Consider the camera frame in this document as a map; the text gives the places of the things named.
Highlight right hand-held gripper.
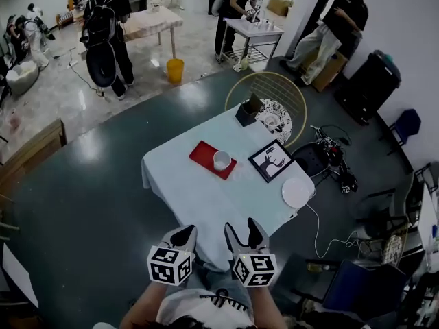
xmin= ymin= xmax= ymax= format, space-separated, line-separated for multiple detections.
xmin=224 ymin=217 xmax=278 ymax=288

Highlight small white bowl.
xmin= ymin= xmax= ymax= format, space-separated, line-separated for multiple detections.
xmin=264 ymin=114 xmax=281 ymax=132

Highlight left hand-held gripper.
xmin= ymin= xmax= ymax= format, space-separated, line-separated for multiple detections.
xmin=146 ymin=224 xmax=198 ymax=287

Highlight person's white shirt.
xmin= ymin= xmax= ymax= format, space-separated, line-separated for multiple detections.
xmin=156 ymin=288 xmax=254 ymax=329

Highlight clear flower shaped coaster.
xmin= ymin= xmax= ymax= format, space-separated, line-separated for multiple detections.
xmin=229 ymin=152 xmax=257 ymax=183

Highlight white board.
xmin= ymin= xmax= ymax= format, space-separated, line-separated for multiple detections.
xmin=0 ymin=243 xmax=39 ymax=310

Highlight black open box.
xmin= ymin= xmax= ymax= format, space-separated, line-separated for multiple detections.
xmin=235 ymin=93 xmax=264 ymax=127

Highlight black trash bin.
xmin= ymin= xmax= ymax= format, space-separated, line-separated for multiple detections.
xmin=334 ymin=49 xmax=402 ymax=126

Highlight spare gripper with red parts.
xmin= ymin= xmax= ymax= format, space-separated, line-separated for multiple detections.
xmin=317 ymin=135 xmax=344 ymax=166

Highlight black framed deer picture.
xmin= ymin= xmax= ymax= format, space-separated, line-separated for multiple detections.
xmin=248 ymin=139 xmax=295 ymax=184

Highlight white sink stand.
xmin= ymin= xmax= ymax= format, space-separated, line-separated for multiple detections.
xmin=215 ymin=17 xmax=285 ymax=69

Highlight gray office chair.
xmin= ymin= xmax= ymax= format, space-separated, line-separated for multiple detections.
xmin=356 ymin=173 xmax=426 ymax=239

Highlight light wooden table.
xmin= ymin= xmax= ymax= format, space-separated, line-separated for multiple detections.
xmin=77 ymin=5 xmax=185 ymax=60

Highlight black white floral cushion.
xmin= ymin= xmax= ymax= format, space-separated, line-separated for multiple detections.
xmin=255 ymin=97 xmax=293 ymax=145

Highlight table with pale blue cloth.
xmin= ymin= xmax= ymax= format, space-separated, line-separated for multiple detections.
xmin=141 ymin=103 xmax=316 ymax=273

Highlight wooden slatted sofa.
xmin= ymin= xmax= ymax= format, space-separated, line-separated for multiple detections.
xmin=56 ymin=0 xmax=93 ymax=30

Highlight black backpack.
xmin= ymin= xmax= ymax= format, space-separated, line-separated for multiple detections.
xmin=80 ymin=0 xmax=121 ymax=49

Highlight spare black gripper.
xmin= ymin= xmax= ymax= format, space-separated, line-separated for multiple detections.
xmin=337 ymin=164 xmax=359 ymax=195

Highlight red tray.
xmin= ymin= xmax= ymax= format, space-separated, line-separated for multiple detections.
xmin=189 ymin=140 xmax=238 ymax=181

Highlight yellow bucket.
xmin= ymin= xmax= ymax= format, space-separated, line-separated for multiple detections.
xmin=166 ymin=58 xmax=185 ymax=84

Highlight white beanbag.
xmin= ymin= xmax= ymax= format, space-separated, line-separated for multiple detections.
xmin=5 ymin=62 xmax=39 ymax=94

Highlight person's left forearm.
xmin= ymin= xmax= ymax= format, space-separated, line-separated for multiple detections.
xmin=119 ymin=281 xmax=172 ymax=329

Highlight white cable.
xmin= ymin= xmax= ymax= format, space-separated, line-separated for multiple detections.
xmin=303 ymin=202 xmax=370 ymax=260

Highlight person's blue jeans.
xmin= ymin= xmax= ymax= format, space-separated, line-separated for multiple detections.
xmin=197 ymin=262 xmax=254 ymax=308

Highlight small blue chair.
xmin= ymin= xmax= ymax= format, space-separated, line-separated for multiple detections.
xmin=379 ymin=108 xmax=422 ymax=156

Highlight dark lidded bin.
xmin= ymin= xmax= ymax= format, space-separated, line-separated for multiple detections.
xmin=342 ymin=29 xmax=364 ymax=60

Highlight brown cardboard box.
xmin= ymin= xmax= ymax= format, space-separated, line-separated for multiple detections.
xmin=266 ymin=0 xmax=294 ymax=16
xmin=301 ymin=50 xmax=348 ymax=93

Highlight black cable loop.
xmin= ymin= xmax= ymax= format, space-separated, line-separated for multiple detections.
xmin=320 ymin=124 xmax=351 ymax=146

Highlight chair with patterned cushion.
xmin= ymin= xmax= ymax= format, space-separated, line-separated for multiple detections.
xmin=380 ymin=223 xmax=411 ymax=265

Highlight black floor cable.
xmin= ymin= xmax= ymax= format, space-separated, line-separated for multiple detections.
xmin=68 ymin=46 xmax=104 ymax=97

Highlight dark blue chair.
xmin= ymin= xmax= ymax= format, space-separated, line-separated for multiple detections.
xmin=291 ymin=252 xmax=409 ymax=313

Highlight gold wire chair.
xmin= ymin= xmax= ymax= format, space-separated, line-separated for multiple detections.
xmin=224 ymin=71 xmax=308 ymax=149

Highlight white cup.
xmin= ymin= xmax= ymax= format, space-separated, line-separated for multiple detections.
xmin=213 ymin=150 xmax=231 ymax=171

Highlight white plate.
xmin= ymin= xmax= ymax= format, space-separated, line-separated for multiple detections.
xmin=281 ymin=178 xmax=316 ymax=209

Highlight white desk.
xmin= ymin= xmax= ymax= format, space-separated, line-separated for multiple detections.
xmin=418 ymin=183 xmax=439 ymax=263

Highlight clear plastic bottle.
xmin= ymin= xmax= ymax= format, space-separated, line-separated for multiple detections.
xmin=306 ymin=261 xmax=331 ymax=273

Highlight black padded ring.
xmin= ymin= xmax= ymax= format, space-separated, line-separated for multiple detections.
xmin=85 ymin=41 xmax=119 ymax=88

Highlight person's right forearm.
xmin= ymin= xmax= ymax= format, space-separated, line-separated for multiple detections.
xmin=248 ymin=284 xmax=287 ymax=329

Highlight wooden bench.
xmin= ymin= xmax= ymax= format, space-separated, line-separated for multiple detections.
xmin=0 ymin=118 xmax=68 ymax=184

